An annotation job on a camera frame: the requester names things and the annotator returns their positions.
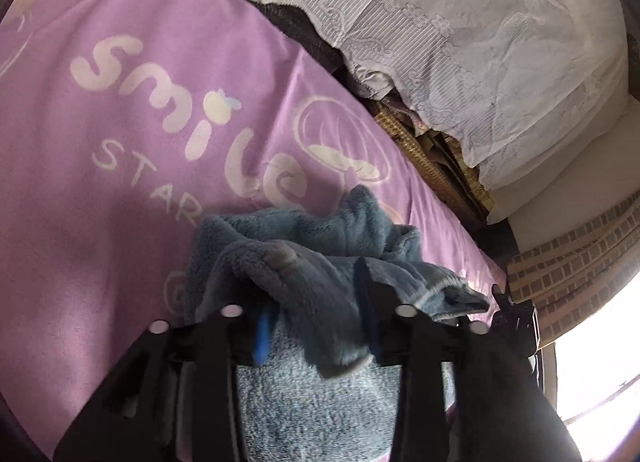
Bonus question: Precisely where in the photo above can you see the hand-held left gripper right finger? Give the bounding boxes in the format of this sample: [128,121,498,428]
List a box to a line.
[353,256,583,462]

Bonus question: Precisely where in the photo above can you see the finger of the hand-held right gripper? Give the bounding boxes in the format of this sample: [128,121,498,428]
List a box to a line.
[491,283,542,359]

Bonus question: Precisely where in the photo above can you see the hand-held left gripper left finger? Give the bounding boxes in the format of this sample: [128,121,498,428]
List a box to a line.
[59,303,282,462]

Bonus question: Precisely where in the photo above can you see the blue-grey fluffy towel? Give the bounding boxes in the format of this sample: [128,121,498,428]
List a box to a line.
[182,185,492,462]

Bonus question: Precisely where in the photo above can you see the window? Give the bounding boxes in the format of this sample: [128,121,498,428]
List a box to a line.
[542,285,640,462]

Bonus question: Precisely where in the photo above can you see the brown woven mat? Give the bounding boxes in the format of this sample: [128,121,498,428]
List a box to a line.
[372,100,497,225]

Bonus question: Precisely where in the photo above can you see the grey crumpled cloth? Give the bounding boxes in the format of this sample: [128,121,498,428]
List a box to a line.
[352,64,403,100]

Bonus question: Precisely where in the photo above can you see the purple printed blanket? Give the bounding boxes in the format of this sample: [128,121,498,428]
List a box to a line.
[0,0,507,462]

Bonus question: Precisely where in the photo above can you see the dark cloth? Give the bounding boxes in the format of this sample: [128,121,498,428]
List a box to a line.
[247,0,353,80]

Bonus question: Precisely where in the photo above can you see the white lace cloth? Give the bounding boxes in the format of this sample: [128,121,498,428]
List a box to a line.
[135,0,632,193]

